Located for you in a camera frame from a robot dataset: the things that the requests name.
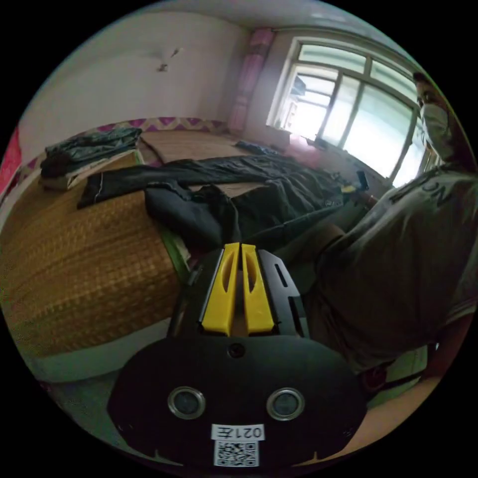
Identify dark blue garment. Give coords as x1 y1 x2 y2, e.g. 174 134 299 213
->
237 140 280 156

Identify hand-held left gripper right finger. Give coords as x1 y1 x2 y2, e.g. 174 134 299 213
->
241 243 276 335

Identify pink curtain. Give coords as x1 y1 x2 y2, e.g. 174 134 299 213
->
228 29 276 132

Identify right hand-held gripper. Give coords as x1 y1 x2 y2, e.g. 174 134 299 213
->
335 170 371 201

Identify bed with woven mat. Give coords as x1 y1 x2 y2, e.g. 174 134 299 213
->
0 119 378 368

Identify window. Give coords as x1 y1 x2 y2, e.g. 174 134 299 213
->
265 36 443 189

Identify pile of clothes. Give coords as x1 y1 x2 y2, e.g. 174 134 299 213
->
40 127 143 181

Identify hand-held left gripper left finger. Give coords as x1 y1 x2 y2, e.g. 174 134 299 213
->
201 242 240 336

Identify black pants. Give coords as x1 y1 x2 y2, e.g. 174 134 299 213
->
77 156 354 248

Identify person's body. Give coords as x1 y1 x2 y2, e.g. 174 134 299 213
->
304 71 478 378

